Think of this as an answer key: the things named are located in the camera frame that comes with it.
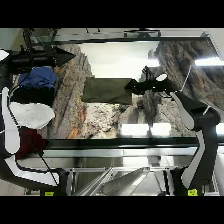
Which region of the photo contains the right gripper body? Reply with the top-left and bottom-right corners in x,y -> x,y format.
124,78 -> 158,97

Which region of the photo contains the green shirt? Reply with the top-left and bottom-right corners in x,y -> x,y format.
80,76 -> 135,106

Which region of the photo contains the blue garment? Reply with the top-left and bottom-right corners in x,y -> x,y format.
17,66 -> 60,91

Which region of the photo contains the black garment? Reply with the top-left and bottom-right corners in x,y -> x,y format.
9,85 -> 56,108

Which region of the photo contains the white garment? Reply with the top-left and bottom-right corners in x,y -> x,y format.
8,101 -> 56,131

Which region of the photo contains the dark red garment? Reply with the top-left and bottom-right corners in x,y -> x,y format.
15,126 -> 48,161

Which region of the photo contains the silver frame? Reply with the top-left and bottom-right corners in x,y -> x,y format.
16,147 -> 224,197

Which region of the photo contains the black cable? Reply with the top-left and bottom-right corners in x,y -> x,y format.
32,145 -> 60,188

